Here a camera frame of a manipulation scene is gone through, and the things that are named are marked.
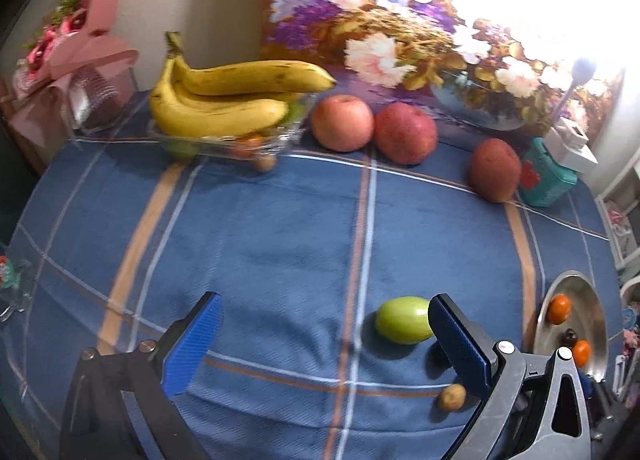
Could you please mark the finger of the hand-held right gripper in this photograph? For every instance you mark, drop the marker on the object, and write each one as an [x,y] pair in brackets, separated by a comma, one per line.
[586,385]

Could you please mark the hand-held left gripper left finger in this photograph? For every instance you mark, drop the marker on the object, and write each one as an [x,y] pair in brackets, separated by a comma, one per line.
[192,345]

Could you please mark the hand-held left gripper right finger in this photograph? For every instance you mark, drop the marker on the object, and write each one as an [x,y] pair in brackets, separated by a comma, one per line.
[457,345]

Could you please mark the orange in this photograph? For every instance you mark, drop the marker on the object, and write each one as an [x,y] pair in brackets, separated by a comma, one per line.
[582,352]
[559,309]

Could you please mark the dark plum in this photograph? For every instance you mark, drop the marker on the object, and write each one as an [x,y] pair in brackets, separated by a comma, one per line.
[570,337]

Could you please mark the small brown kiwi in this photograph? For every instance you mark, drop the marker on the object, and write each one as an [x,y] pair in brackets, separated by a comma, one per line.
[452,396]

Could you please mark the green mango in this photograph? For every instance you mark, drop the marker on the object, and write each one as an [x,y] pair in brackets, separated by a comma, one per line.
[402,320]

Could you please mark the round metal plate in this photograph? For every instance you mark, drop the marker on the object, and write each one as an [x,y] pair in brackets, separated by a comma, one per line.
[590,320]

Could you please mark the round printed cup lid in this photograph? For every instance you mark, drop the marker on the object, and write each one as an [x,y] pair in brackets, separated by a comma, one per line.
[631,316]

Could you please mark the blue checked tablecloth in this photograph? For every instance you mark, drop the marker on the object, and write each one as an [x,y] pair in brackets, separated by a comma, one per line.
[275,250]

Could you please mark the white shelf rack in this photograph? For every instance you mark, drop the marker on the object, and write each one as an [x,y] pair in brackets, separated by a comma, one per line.
[622,220]

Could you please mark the dark red apple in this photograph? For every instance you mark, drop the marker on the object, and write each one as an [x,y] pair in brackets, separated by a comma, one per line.
[495,170]

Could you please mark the teal plastic box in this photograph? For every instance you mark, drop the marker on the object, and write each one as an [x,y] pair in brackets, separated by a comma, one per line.
[545,177]

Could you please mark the small brown fruit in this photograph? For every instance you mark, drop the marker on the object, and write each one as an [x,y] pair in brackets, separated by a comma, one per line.
[265,162]

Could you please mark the green fruit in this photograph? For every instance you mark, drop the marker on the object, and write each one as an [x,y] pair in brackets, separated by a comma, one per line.
[180,147]

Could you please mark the clear plastic fruit container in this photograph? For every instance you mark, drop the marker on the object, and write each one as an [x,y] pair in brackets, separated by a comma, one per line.
[230,145]

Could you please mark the small red fruit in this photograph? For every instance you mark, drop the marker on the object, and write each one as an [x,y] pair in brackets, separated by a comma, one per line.
[248,145]

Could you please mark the white desk lamp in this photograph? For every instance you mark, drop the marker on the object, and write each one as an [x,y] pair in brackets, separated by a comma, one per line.
[572,135]

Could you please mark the bunch of yellow bananas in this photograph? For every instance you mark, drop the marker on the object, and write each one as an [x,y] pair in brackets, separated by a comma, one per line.
[230,100]

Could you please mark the pale red apple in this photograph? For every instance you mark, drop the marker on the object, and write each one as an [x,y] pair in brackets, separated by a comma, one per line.
[343,122]

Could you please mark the clear acrylic holder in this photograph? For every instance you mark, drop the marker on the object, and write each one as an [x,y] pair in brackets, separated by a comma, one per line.
[100,100]

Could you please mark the flower painting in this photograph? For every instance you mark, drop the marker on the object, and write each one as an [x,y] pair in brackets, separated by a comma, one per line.
[425,30]

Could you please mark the pink flower bouquet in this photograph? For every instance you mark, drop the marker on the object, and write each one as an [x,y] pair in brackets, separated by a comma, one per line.
[75,45]

